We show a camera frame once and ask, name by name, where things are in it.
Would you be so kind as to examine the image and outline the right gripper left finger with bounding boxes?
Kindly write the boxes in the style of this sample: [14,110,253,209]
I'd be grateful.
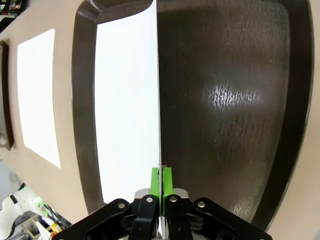
[51,167,161,240]

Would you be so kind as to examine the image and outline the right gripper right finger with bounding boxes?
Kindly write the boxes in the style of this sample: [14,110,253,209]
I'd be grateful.
[161,166,272,240]

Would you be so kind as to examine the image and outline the white A4 paper sheet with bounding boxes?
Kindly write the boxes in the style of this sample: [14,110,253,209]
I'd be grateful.
[94,0,164,239]

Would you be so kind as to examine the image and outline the white A4 paper stack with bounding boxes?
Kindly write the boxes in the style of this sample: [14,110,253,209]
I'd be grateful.
[16,28,62,169]

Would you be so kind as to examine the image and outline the brown plastic serving tray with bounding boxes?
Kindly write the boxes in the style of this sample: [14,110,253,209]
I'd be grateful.
[71,0,315,231]
[0,38,16,152]

